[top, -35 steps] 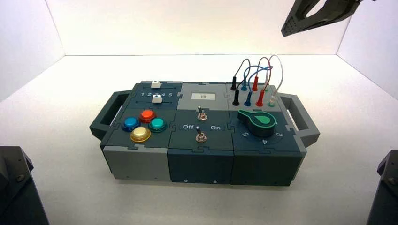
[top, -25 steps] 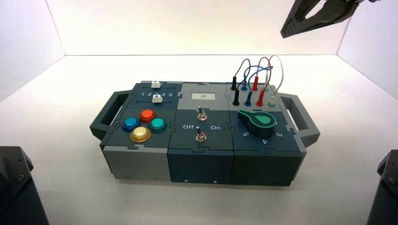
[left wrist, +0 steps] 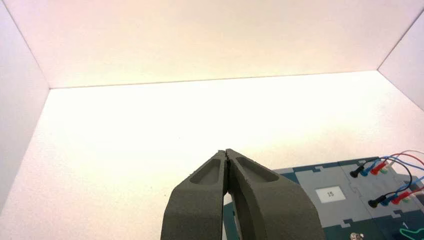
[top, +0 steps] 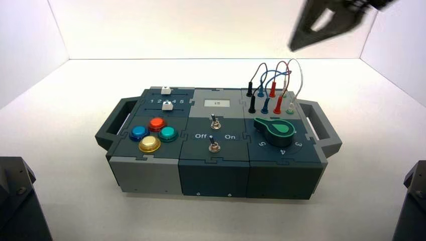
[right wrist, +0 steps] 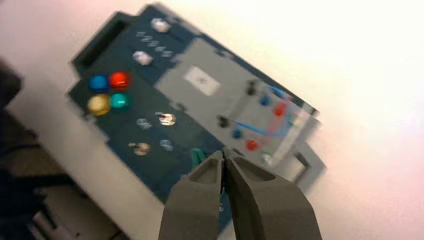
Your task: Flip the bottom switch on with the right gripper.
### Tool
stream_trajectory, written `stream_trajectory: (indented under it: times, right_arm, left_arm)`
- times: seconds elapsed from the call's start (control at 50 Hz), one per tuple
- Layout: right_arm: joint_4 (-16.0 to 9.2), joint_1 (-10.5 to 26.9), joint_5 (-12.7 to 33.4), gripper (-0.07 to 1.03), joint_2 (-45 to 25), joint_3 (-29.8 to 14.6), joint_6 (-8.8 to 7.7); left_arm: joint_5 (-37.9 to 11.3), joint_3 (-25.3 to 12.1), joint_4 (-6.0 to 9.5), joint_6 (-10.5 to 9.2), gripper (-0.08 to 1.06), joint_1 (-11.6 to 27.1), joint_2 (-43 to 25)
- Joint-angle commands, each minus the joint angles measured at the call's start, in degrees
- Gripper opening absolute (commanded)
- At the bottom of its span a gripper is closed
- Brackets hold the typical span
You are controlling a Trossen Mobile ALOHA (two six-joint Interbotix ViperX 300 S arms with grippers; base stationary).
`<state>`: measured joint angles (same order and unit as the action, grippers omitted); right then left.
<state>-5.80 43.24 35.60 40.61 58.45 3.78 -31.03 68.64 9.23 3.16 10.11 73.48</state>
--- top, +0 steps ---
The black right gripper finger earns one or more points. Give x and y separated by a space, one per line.
307 16
346 25

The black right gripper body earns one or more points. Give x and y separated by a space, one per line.
366 5

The white banana plug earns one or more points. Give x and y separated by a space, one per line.
291 108
284 90

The red banana plug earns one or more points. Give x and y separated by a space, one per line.
278 106
273 89

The blue banana plug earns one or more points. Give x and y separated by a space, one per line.
261 90
265 106

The black banana plug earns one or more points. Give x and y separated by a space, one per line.
249 89
252 105

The black green rotary knob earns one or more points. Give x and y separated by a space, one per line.
278 133

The small grey LCD display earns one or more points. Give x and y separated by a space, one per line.
217 103

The white slider knob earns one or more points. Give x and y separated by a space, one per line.
165 90
167 106

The green round push button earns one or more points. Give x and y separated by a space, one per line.
168 133

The dark teal grey control box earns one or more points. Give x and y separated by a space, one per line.
213 173

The red round push button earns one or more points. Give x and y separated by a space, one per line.
156 124

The yellow round push button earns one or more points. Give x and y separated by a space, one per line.
149 144

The blue round push button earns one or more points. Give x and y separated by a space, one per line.
139 132

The metal toggle switch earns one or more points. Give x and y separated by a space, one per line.
215 123
214 146

